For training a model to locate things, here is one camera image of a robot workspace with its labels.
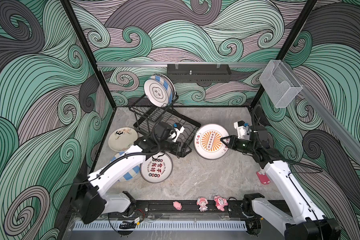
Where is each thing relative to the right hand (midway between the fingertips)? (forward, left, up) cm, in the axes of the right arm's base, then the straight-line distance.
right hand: (221, 137), depth 75 cm
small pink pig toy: (-28, +22, -20) cm, 41 cm away
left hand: (-4, +20, -1) cm, 20 cm away
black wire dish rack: (+33, +47, -20) cm, 60 cm away
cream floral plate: (+13, +62, -23) cm, 68 cm away
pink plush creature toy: (-26, +1, -19) cm, 32 cm away
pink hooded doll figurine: (-26, +10, -19) cm, 34 cm away
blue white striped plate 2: (-11, +50, -22) cm, 56 cm away
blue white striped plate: (+28, +28, +13) cm, 41 cm away
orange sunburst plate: (0, +7, -4) cm, 8 cm away
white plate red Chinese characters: (-10, +35, -22) cm, 42 cm away
